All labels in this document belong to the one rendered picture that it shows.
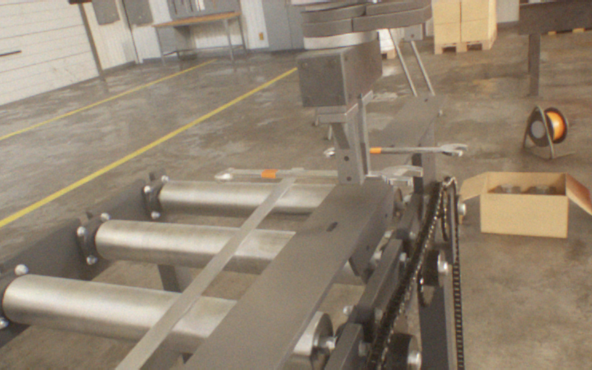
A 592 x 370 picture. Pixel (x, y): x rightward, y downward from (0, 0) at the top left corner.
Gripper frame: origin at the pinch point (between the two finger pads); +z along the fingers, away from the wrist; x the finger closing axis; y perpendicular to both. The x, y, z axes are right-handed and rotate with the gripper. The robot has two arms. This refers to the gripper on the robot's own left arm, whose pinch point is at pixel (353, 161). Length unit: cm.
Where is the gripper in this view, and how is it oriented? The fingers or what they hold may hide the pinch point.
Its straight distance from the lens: 59.9
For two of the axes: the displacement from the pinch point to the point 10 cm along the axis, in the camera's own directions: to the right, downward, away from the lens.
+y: -9.1, -0.2, 4.2
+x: -4.0, 3.9, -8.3
